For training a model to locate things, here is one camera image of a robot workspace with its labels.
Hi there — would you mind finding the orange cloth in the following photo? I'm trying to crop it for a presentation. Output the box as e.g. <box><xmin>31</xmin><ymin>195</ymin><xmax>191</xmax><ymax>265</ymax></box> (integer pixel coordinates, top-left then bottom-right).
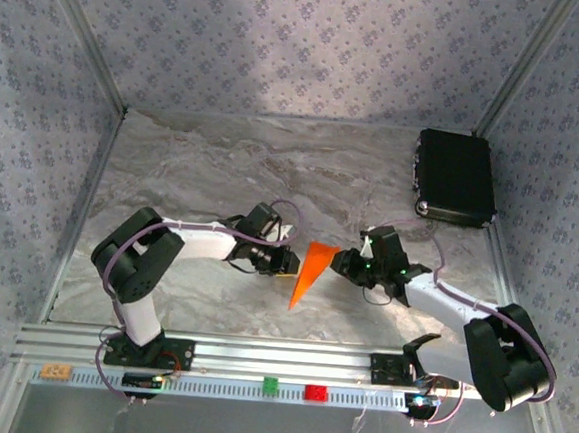
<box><xmin>287</xmin><ymin>240</ymin><xmax>342</xmax><ymax>315</ymax></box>

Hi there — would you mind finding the red toy brick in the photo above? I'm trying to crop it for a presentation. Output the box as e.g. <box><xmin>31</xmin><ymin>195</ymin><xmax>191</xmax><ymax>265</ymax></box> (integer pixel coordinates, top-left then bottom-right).
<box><xmin>303</xmin><ymin>383</ymin><xmax>330</xmax><ymax>403</ymax></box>

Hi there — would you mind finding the black hard case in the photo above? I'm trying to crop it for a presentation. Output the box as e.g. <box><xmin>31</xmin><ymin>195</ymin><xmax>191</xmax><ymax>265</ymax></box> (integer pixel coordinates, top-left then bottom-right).
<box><xmin>406</xmin><ymin>127</ymin><xmax>504</xmax><ymax>230</ymax></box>

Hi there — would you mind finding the thin black left gripper cable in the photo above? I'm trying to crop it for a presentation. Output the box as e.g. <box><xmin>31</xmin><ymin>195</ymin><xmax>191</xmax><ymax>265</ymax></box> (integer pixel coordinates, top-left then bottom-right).
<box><xmin>225</xmin><ymin>257</ymin><xmax>263</xmax><ymax>276</ymax></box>

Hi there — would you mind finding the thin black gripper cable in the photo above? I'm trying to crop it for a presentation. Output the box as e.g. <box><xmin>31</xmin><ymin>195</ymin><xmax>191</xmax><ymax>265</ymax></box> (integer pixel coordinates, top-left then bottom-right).
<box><xmin>360</xmin><ymin>280</ymin><xmax>397</xmax><ymax>307</ymax></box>
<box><xmin>225</xmin><ymin>257</ymin><xmax>263</xmax><ymax>276</ymax></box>

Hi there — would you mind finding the thin black right gripper cable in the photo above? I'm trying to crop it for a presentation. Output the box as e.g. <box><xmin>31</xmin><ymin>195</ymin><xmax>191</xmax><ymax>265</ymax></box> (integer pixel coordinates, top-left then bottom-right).
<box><xmin>360</xmin><ymin>280</ymin><xmax>397</xmax><ymax>307</ymax></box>

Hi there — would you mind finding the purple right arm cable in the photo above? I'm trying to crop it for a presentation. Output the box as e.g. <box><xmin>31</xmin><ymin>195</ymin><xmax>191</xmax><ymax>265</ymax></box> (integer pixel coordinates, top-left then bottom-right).
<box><xmin>348</xmin><ymin>215</ymin><xmax>569</xmax><ymax>433</ymax></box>

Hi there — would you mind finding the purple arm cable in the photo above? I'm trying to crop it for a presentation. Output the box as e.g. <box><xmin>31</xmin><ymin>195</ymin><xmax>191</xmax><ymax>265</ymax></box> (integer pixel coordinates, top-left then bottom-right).
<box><xmin>348</xmin><ymin>215</ymin><xmax>569</xmax><ymax>433</ymax></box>
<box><xmin>90</xmin><ymin>185</ymin><xmax>306</xmax><ymax>414</ymax></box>

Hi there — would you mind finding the aluminium mounting rail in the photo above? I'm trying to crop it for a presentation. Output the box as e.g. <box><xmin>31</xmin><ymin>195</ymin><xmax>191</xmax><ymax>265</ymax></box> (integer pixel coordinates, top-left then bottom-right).
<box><xmin>10</xmin><ymin>318</ymin><xmax>475</xmax><ymax>398</ymax></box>

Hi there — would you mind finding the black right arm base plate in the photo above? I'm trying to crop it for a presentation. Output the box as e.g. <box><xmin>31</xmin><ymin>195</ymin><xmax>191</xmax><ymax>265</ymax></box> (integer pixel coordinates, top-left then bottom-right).
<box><xmin>367</xmin><ymin>351</ymin><xmax>421</xmax><ymax>388</ymax></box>

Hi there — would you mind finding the aluminium table side rail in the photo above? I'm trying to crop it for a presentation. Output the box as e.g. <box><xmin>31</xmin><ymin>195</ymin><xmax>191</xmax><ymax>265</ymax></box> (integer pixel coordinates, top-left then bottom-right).
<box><xmin>34</xmin><ymin>102</ymin><xmax>128</xmax><ymax>329</ymax></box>
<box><xmin>481</xmin><ymin>224</ymin><xmax>523</xmax><ymax>311</ymax></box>

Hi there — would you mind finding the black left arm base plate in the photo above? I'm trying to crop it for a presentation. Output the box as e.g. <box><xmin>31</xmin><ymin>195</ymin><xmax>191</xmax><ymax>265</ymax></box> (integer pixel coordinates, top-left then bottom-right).
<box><xmin>101</xmin><ymin>331</ymin><xmax>197</xmax><ymax>373</ymax></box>

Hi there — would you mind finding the slotted white cable duct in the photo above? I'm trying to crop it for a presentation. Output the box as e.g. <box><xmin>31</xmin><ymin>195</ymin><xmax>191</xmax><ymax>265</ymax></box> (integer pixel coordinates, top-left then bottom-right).
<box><xmin>28</xmin><ymin>361</ymin><xmax>410</xmax><ymax>415</ymax></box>

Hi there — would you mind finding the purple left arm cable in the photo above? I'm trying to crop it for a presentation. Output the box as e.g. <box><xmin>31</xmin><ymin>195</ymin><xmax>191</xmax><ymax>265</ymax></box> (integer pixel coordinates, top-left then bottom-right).
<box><xmin>90</xmin><ymin>185</ymin><xmax>306</xmax><ymax>414</ymax></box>

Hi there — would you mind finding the aluminium frame post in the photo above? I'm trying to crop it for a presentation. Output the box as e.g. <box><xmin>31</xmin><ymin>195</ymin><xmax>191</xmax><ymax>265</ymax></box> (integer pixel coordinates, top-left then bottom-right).
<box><xmin>473</xmin><ymin>0</ymin><xmax>579</xmax><ymax>145</ymax></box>
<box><xmin>26</xmin><ymin>0</ymin><xmax>138</xmax><ymax>115</ymax></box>

